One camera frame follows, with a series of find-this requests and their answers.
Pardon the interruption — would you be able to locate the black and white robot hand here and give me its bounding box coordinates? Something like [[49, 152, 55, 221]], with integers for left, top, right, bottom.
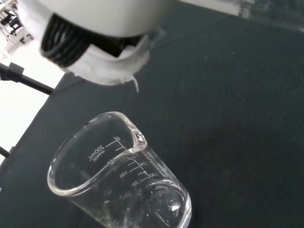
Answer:
[[18, 0, 178, 93]]

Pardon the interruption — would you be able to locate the large clear glass beaker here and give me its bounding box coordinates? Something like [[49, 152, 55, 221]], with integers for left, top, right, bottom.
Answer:
[[47, 111, 192, 228]]

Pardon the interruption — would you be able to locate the black office chair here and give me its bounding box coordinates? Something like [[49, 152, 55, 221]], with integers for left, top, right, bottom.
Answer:
[[0, 9, 21, 37]]

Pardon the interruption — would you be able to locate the black tripod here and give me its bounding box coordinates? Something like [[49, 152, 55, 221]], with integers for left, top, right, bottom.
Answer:
[[0, 144, 11, 159], [0, 61, 56, 95]]

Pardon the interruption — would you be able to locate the black bench cloth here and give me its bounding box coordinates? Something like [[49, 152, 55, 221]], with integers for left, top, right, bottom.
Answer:
[[0, 1, 304, 228]]

